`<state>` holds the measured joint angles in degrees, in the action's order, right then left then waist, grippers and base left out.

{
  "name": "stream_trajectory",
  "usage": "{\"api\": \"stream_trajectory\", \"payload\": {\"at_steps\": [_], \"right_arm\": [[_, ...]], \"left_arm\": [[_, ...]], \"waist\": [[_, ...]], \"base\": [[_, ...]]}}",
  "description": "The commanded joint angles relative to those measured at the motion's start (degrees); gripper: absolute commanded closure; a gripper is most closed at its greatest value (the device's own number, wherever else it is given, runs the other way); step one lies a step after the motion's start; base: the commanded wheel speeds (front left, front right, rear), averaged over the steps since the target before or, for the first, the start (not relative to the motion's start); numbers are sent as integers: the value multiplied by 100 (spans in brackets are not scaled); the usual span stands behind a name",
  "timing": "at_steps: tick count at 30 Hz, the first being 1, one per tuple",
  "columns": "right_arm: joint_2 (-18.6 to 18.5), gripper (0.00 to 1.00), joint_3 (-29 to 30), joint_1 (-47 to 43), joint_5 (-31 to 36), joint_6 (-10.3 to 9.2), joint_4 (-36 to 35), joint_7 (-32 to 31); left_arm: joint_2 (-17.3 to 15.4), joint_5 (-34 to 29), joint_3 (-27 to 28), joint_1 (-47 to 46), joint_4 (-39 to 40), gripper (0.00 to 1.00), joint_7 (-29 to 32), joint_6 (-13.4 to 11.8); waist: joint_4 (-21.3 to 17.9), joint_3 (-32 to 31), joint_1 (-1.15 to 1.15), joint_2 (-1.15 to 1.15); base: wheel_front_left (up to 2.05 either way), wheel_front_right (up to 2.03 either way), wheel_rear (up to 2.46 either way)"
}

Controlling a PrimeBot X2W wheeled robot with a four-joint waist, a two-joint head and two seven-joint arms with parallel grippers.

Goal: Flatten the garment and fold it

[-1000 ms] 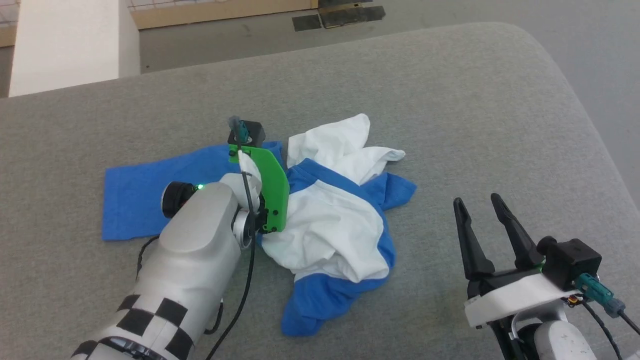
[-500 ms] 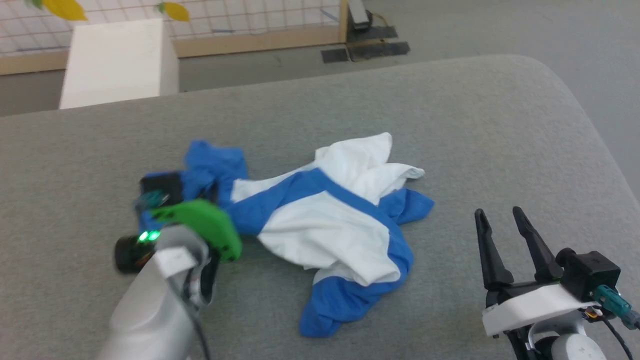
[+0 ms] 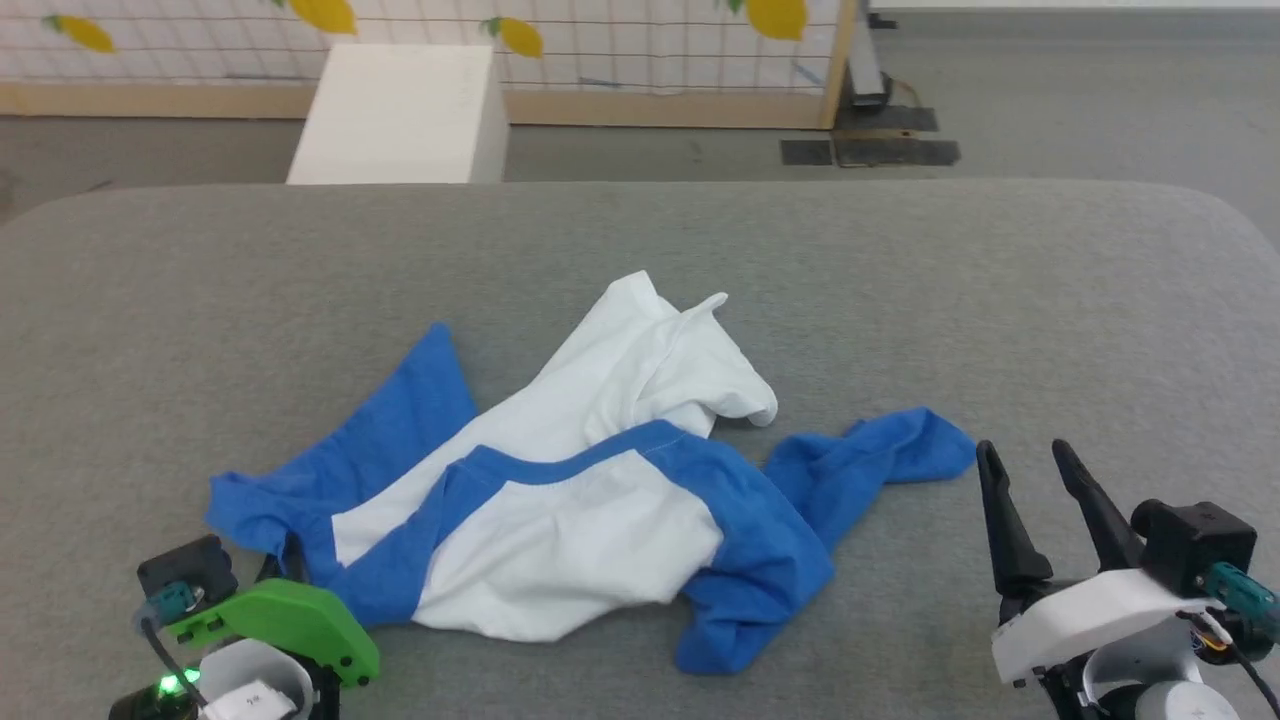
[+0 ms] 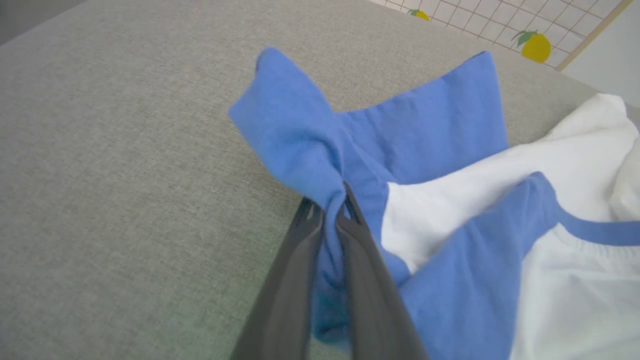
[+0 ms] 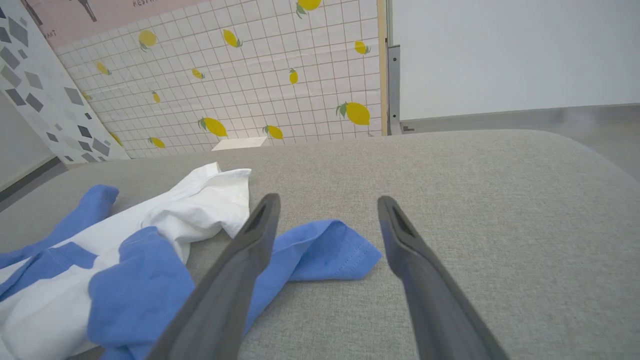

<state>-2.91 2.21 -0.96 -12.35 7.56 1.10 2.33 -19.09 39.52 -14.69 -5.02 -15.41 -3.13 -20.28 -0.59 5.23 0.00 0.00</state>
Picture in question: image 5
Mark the lemon print tile panel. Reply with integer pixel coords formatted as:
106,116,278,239
52,0,386,160

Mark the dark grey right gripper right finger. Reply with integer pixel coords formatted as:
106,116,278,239
377,195,509,360

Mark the grey metal post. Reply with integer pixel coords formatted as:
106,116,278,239
386,0,416,136

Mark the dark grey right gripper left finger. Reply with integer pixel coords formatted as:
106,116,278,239
147,193,282,360

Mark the pink poster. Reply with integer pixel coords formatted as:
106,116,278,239
20,0,211,49

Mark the light wooden edge strip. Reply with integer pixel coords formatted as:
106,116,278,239
376,0,390,137

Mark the white terrazzo pattern panel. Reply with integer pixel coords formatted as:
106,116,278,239
0,0,132,166

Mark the white and blue shirt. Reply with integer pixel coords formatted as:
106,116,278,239
0,161,383,360

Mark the small white flat box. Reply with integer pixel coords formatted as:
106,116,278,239
211,136,269,152

